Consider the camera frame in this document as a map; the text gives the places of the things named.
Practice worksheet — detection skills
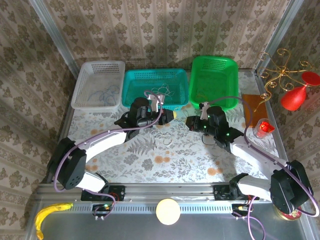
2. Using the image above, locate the thin black wire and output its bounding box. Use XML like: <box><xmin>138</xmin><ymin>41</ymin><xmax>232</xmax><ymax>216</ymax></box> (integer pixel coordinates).
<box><xmin>201</xmin><ymin>132</ymin><xmax>216</xmax><ymax>146</ymax></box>

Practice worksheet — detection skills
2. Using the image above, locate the grey metal platform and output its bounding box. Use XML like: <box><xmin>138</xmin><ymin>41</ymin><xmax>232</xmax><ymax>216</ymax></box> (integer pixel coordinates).
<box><xmin>24</xmin><ymin>198</ymin><xmax>320</xmax><ymax>240</ymax></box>

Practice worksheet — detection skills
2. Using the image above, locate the amber rectangular board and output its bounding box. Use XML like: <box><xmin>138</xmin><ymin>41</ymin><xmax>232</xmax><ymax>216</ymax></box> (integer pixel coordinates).
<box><xmin>241</xmin><ymin>93</ymin><xmax>268</xmax><ymax>128</ymax></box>

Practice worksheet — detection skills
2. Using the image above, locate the white plastic basket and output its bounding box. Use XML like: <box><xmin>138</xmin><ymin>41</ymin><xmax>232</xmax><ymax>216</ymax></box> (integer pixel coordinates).
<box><xmin>71</xmin><ymin>60</ymin><xmax>126</xmax><ymax>111</ymax></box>

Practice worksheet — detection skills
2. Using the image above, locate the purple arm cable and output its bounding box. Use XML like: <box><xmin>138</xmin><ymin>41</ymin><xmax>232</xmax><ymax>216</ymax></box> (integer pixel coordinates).
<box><xmin>53</xmin><ymin>90</ymin><xmax>165</xmax><ymax>192</ymax></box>
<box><xmin>209</xmin><ymin>96</ymin><xmax>320</xmax><ymax>240</ymax></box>

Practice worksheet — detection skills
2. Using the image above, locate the yellow cable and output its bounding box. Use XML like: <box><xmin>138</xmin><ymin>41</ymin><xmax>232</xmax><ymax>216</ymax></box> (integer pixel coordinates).
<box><xmin>196</xmin><ymin>90</ymin><xmax>210</xmax><ymax>101</ymax></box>

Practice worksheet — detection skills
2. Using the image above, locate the clear cup red wrapper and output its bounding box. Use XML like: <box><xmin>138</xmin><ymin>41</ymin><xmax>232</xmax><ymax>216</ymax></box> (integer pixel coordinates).
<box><xmin>254</xmin><ymin>118</ymin><xmax>276</xmax><ymax>139</ymax></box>

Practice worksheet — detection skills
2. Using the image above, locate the gold wire ornament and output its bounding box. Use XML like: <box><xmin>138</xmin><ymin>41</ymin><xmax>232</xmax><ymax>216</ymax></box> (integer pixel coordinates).
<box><xmin>253</xmin><ymin>48</ymin><xmax>314</xmax><ymax>113</ymax></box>

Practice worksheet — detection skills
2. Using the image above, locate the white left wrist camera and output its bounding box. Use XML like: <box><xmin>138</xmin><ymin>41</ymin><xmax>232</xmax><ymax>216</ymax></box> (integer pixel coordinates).
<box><xmin>144</xmin><ymin>91</ymin><xmax>166</xmax><ymax>113</ymax></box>

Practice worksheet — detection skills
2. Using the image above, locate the red round tin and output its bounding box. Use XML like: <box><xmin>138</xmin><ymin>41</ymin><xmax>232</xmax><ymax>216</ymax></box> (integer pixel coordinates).
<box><xmin>276</xmin><ymin>208</ymin><xmax>303</xmax><ymax>222</ymax></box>

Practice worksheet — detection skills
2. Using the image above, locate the small black controller board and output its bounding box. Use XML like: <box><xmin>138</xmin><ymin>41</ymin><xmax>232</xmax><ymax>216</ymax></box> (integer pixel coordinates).
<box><xmin>231</xmin><ymin>202</ymin><xmax>254</xmax><ymax>221</ymax></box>
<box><xmin>91</xmin><ymin>192</ymin><xmax>118</xmax><ymax>221</ymax></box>

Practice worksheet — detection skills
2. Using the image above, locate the blue cable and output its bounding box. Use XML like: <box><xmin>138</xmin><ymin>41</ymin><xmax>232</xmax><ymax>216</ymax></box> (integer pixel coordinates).
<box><xmin>89</xmin><ymin>89</ymin><xmax>105</xmax><ymax>100</ymax></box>
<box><xmin>102</xmin><ymin>84</ymin><xmax>121</xmax><ymax>106</ymax></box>

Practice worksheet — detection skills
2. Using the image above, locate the yellow banana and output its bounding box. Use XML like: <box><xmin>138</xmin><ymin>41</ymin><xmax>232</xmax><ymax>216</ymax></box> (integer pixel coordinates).
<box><xmin>34</xmin><ymin>202</ymin><xmax>74</xmax><ymax>240</ymax></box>

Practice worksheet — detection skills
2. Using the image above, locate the floral tablecloth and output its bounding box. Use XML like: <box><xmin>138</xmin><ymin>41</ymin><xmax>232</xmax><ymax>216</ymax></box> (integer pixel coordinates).
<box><xmin>61</xmin><ymin>69</ymin><xmax>288</xmax><ymax>183</ymax></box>

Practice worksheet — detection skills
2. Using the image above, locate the red goblet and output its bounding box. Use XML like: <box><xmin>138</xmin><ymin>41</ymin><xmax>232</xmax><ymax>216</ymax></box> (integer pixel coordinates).
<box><xmin>279</xmin><ymin>71</ymin><xmax>320</xmax><ymax>112</ymax></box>

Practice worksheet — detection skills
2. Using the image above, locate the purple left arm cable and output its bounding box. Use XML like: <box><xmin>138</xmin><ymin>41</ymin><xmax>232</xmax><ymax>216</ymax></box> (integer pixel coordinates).
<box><xmin>53</xmin><ymin>90</ymin><xmax>165</xmax><ymax>192</ymax></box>

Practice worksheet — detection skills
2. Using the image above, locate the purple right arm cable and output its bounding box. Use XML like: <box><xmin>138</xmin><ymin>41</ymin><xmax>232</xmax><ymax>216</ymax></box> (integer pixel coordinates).
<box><xmin>209</xmin><ymin>96</ymin><xmax>320</xmax><ymax>240</ymax></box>

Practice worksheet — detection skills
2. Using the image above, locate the pale yellow ball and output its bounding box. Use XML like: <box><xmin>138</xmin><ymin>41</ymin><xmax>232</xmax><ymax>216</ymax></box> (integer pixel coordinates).
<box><xmin>155</xmin><ymin>197</ymin><xmax>181</xmax><ymax>226</ymax></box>

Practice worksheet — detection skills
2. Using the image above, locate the aluminium frame post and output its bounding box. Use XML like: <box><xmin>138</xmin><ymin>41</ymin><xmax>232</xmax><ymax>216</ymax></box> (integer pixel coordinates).
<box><xmin>27</xmin><ymin>0</ymin><xmax>81</xmax><ymax>78</ymax></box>
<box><xmin>254</xmin><ymin>0</ymin><xmax>305</xmax><ymax>73</ymax></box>

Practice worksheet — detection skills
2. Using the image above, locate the green plastic basket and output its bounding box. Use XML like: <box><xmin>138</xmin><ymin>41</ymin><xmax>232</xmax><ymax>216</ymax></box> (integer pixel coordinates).
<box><xmin>188</xmin><ymin>54</ymin><xmax>240</xmax><ymax>112</ymax></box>

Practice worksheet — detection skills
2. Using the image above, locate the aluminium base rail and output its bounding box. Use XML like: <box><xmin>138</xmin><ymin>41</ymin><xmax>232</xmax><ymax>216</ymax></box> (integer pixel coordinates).
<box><xmin>37</xmin><ymin>182</ymin><xmax>308</xmax><ymax>202</ymax></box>

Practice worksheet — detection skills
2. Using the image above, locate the teal plastic basket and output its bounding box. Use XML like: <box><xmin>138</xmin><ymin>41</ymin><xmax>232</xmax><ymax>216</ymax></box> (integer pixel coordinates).
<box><xmin>121</xmin><ymin>68</ymin><xmax>190</xmax><ymax>112</ymax></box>

